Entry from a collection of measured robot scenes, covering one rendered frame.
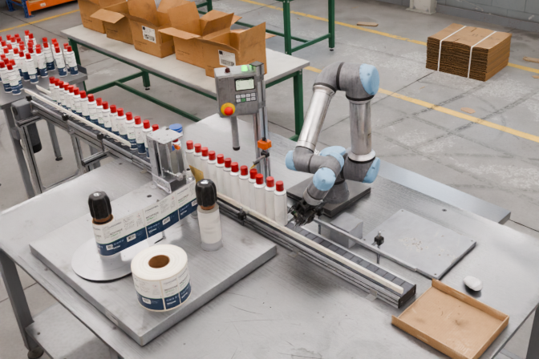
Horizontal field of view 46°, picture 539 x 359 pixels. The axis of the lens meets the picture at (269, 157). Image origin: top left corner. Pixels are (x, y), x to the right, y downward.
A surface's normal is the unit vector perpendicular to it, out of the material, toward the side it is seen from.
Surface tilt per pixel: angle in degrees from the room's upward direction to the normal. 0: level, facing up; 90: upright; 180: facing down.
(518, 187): 0
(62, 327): 0
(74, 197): 0
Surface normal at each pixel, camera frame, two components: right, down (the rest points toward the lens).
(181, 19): 0.67, 0.08
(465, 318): -0.05, -0.87
